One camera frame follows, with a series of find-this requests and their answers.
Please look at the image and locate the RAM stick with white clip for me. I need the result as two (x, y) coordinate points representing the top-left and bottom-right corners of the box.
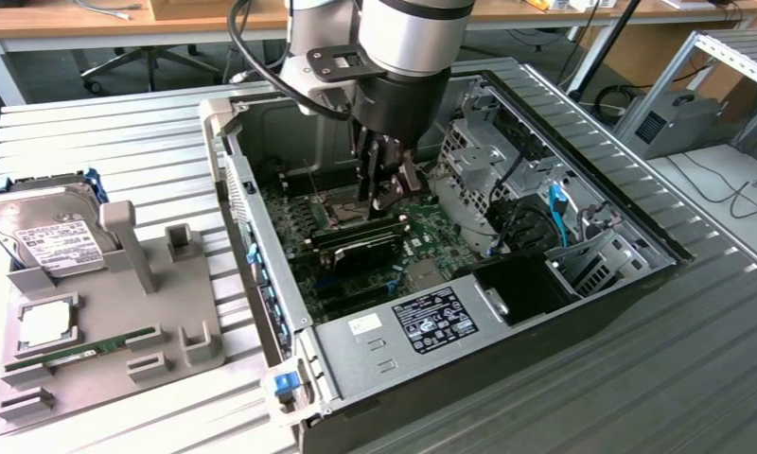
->
(308, 219), (405, 250)

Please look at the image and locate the thin black cable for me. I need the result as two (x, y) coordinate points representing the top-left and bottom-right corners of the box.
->
(724, 177), (757, 221)

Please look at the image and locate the green RAM stick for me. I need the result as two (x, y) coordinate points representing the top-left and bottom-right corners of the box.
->
(3, 325), (155, 374)

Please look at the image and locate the silver hard disk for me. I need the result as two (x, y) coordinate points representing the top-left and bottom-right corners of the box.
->
(0, 186), (118, 280)

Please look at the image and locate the open black PC case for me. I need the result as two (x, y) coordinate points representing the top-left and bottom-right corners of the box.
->
(198, 56), (696, 454)

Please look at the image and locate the black stand pole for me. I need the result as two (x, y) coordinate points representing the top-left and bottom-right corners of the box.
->
(566, 0), (644, 103)

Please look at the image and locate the CPU socket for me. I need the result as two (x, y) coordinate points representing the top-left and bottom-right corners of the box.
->
(318, 191), (370, 226)

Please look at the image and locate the brown cardboard box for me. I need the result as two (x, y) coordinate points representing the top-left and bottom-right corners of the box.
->
(149, 0), (236, 23)

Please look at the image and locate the black office chair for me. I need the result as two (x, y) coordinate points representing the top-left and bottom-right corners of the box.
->
(78, 43), (224, 95)

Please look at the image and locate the grey control box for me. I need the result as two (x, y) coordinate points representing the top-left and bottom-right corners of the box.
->
(616, 89), (724, 161)

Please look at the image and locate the grey front panel wire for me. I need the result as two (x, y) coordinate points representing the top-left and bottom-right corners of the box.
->
(573, 201), (620, 237)

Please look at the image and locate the wooden desk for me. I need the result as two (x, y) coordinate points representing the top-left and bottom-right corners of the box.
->
(469, 0), (757, 94)
(0, 0), (292, 106)

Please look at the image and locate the black coiled cable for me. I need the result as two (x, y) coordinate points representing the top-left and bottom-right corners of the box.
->
(592, 84), (637, 122)

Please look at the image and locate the black Nvidia graphics card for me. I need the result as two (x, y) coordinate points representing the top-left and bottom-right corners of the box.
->
(324, 234), (400, 275)

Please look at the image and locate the aluminium slatted frame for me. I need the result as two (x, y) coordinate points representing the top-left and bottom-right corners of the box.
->
(610, 26), (757, 162)

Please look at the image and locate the blue case latch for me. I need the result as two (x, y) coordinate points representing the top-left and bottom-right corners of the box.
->
(272, 373), (301, 398)

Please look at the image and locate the thin metal locking lever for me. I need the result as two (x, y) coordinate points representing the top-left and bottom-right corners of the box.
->
(302, 158), (320, 200)

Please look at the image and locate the grey parts rack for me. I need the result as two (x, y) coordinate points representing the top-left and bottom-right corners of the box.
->
(0, 201), (228, 436)

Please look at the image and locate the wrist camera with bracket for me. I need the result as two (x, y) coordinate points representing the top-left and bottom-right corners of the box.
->
(296, 44), (390, 118)

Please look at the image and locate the green motherboard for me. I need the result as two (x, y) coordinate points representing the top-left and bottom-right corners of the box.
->
(254, 160), (481, 323)

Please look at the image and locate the silver metal disk bay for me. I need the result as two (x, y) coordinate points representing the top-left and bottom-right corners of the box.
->
(434, 117), (576, 252)

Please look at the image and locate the blue plastic disk caddy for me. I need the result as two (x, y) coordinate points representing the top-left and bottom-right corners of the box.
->
(0, 166), (109, 223)

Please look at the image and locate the silver chipset heatsink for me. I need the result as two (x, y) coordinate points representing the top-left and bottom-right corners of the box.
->
(409, 262), (453, 289)

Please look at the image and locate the silver power supply unit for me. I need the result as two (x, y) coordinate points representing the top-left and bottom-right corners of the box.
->
(312, 273), (512, 403)

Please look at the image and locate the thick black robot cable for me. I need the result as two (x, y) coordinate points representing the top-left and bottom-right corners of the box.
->
(225, 0), (354, 123)

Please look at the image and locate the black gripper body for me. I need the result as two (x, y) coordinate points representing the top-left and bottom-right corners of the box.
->
(350, 68), (453, 146)

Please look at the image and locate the blue SATA wire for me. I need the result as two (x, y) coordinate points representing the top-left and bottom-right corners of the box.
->
(548, 182), (573, 250)

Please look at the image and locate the long black expansion slot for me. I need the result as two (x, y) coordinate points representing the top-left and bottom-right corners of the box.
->
(314, 282), (384, 304)
(320, 295), (390, 317)

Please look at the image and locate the black cable bundle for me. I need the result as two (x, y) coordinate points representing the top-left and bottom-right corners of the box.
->
(485, 196), (556, 252)

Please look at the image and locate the silver CPU chip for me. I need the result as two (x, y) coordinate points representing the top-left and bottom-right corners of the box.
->
(15, 306), (77, 349)

